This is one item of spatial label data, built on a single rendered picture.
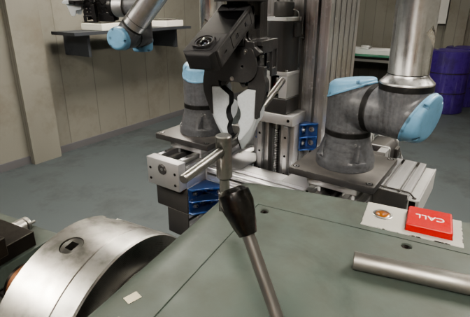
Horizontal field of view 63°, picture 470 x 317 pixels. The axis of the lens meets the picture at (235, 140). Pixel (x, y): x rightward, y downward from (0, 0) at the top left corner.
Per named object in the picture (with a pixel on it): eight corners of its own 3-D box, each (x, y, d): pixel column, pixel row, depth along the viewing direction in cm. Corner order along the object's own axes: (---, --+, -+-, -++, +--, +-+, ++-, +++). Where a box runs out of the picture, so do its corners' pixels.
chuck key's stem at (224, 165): (228, 215, 54) (226, 138, 50) (215, 211, 55) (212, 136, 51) (235, 208, 56) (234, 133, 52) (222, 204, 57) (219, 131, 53)
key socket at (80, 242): (77, 249, 59) (73, 235, 58) (93, 255, 57) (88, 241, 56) (60, 264, 56) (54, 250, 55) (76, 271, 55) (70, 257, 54)
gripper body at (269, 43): (278, 78, 57) (281, -9, 53) (256, 89, 50) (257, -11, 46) (232, 75, 60) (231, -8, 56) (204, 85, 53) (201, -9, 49)
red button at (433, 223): (450, 225, 58) (452, 213, 58) (450, 245, 53) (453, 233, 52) (407, 215, 61) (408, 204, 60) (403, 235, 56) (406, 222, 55)
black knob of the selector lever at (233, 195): (265, 228, 37) (266, 183, 36) (251, 245, 35) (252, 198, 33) (228, 218, 39) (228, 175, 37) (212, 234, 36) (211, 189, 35)
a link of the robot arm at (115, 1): (118, -4, 132) (129, -7, 139) (106, -4, 133) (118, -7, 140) (122, 18, 135) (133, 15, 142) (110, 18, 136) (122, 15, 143)
